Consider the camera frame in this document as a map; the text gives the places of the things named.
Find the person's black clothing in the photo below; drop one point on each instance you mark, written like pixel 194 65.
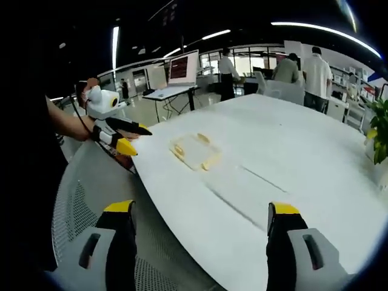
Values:
pixel 27 151

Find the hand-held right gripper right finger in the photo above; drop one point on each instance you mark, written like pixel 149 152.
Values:
pixel 282 257

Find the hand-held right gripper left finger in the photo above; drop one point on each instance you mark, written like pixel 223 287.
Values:
pixel 121 254

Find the white mesh office chair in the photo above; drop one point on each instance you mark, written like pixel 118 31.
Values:
pixel 100 182

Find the white standing desk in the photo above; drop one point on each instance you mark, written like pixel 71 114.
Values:
pixel 169 94

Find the green potted plant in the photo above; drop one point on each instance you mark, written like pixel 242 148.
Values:
pixel 380 127

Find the monitor on standing desk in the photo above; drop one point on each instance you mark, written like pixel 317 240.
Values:
pixel 182 68

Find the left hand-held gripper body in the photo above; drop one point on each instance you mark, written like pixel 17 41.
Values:
pixel 101 103

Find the white side chair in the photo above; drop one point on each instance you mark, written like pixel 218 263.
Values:
pixel 354 116

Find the yellow plastic buckle part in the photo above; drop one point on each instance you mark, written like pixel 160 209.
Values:
pixel 179 150

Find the white chair backrest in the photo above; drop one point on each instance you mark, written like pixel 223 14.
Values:
pixel 286 91

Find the white storage shelves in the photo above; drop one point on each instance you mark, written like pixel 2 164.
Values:
pixel 363 82

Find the long ceiling light strip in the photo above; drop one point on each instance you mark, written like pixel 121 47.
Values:
pixel 216 34
pixel 115 48
pixel 330 31
pixel 174 52

